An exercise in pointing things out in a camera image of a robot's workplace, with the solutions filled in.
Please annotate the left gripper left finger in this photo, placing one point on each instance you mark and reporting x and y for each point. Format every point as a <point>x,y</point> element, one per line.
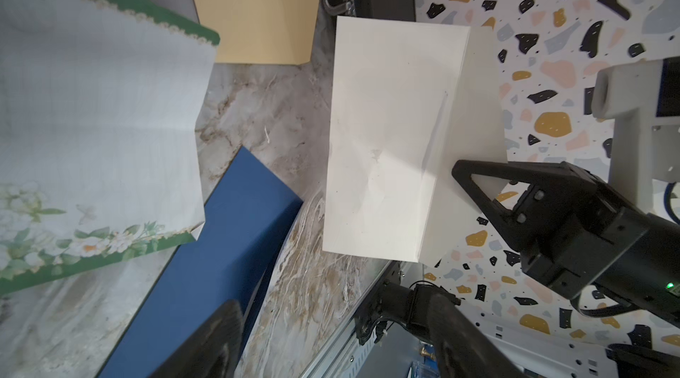
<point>213,350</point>

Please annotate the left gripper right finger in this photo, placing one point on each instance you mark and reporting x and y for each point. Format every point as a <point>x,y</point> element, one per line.
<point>461,349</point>

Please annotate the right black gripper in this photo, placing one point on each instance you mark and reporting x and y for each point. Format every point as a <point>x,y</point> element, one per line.
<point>600,245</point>

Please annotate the cream envelope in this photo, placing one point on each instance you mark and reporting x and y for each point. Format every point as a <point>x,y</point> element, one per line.
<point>409,100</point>

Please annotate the white letter paper green border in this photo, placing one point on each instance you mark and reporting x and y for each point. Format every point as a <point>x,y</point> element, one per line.
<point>99,160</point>

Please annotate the yellow envelope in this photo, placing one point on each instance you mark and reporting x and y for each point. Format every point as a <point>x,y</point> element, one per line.
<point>261,31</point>

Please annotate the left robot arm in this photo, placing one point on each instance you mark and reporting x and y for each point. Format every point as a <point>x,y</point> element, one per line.
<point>425,311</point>

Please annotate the dark blue envelope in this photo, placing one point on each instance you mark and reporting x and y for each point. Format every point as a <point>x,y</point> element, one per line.
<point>247,219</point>

